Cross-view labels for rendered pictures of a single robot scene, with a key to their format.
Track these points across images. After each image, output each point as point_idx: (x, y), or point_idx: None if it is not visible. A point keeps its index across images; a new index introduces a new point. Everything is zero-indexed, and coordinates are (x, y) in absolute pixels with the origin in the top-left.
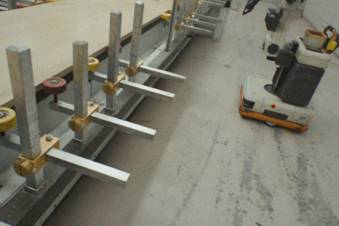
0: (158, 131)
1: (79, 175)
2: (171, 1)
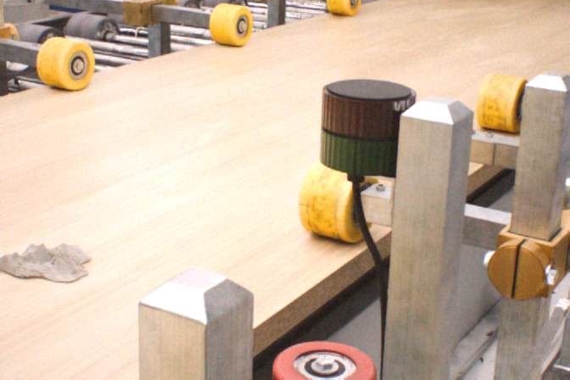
0: None
1: None
2: (248, 256)
